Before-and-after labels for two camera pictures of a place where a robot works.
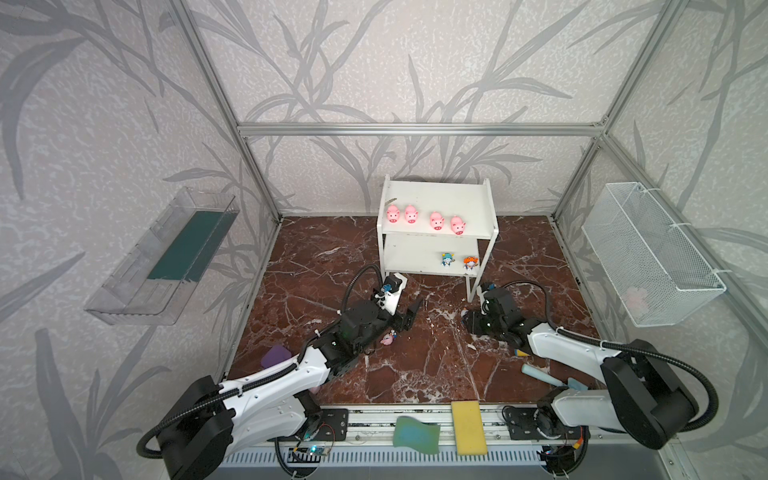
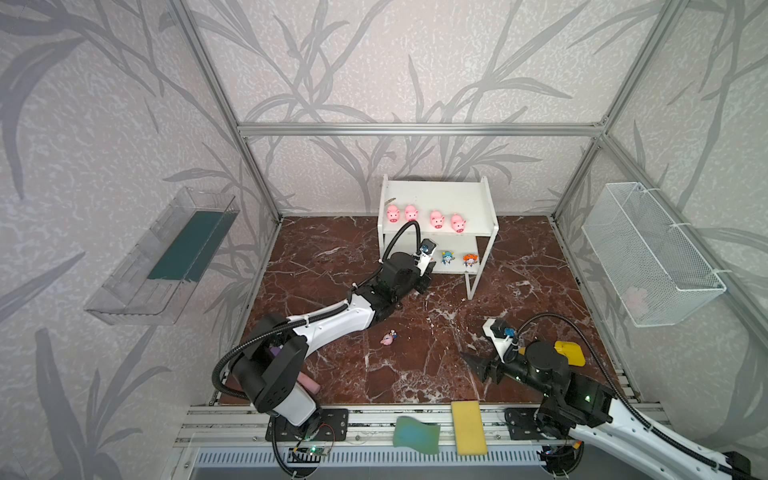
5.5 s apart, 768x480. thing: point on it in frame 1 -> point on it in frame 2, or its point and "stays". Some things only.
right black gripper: [480, 322] -> [495, 366]
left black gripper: [395, 318] -> [424, 282]
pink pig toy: [436, 221] stays
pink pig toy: [393, 214] stays
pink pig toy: [457, 225] stays
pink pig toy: [410, 214] stays
